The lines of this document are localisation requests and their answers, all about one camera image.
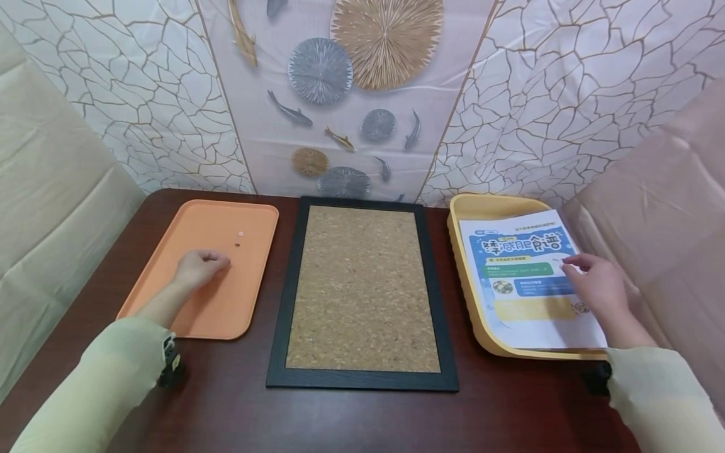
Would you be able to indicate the person's left forearm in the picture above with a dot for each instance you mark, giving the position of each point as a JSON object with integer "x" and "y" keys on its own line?
{"x": 107, "y": 377}

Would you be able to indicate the black wrist band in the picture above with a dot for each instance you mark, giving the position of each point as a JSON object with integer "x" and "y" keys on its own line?
{"x": 170, "y": 368}

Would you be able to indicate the person's right hand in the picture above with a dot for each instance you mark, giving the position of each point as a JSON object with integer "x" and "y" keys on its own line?
{"x": 603, "y": 289}

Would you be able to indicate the person's right forearm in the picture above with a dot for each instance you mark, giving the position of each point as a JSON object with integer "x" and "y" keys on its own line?
{"x": 662, "y": 396}

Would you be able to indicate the person's right thumb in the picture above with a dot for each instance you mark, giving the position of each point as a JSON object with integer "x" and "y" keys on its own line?
{"x": 572, "y": 271}

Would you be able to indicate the person's right index finger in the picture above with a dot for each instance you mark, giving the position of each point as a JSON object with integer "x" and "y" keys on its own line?
{"x": 578, "y": 258}

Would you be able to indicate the person's left fingers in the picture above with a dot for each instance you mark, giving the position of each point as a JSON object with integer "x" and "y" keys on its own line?
{"x": 218, "y": 258}

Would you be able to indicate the person's left hand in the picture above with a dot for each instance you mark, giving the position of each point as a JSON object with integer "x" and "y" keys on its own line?
{"x": 195, "y": 267}

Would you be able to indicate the black framed cork board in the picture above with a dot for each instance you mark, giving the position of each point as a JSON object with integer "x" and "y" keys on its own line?
{"x": 362, "y": 283}

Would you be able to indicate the blue printed paper flyer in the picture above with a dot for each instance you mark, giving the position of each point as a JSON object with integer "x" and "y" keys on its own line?
{"x": 521, "y": 296}

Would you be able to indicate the yellow plastic tray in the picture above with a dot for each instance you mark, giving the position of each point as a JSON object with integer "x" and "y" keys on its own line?
{"x": 467, "y": 277}

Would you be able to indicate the orange plastic tray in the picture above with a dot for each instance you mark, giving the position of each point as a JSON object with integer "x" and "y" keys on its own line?
{"x": 226, "y": 302}

